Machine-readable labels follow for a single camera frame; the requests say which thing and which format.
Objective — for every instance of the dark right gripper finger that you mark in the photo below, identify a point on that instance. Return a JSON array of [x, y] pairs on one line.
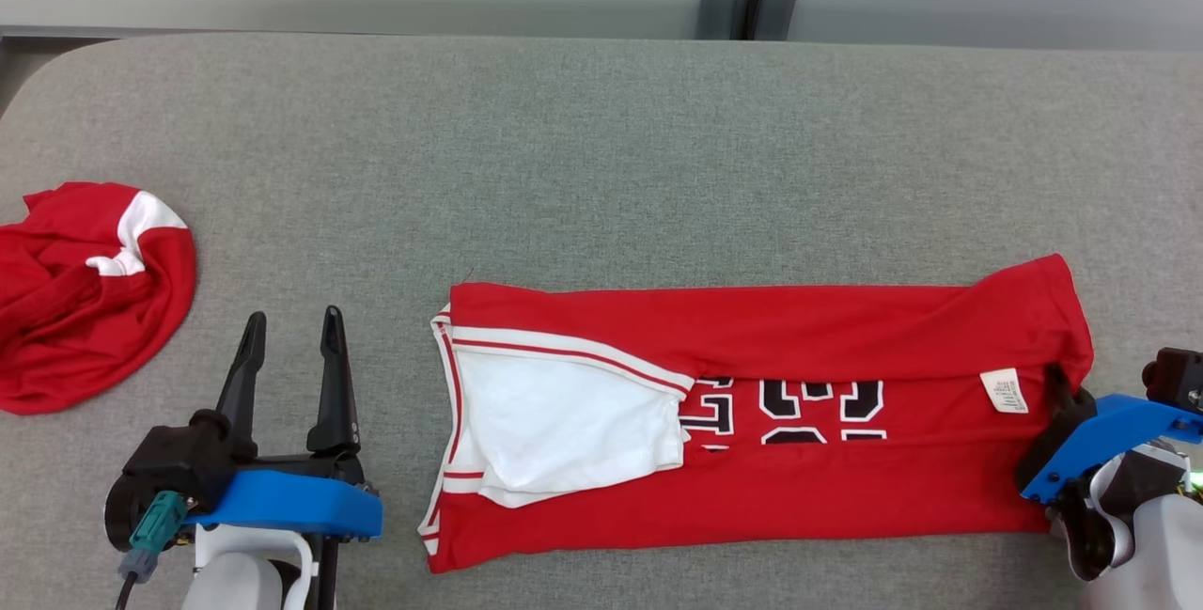
[[1067, 394]]

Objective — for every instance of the blue-banded right gripper body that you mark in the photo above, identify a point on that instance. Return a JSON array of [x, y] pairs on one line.
[[1100, 431]]

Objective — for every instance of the blue-banded left gripper body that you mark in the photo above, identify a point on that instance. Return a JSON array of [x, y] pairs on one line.
[[291, 502]]

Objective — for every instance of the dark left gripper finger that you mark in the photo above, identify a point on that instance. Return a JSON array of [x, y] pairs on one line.
[[240, 375], [334, 384]]

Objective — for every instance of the red and white garment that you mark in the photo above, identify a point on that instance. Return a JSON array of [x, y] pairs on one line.
[[56, 309]]

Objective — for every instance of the red jersey with white trim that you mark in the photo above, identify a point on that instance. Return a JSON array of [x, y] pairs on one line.
[[846, 328]]

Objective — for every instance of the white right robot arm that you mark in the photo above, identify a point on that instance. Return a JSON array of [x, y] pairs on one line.
[[1156, 544]]

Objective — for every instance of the grey fabric upholstered surface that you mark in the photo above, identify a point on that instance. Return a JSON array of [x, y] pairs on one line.
[[564, 168]]

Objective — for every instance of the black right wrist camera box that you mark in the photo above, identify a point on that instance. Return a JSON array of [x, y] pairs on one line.
[[1175, 375]]

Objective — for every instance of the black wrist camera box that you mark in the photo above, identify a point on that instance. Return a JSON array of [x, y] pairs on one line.
[[169, 464], [1175, 375]]

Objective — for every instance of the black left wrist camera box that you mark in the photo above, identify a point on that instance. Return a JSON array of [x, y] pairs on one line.
[[169, 464]]

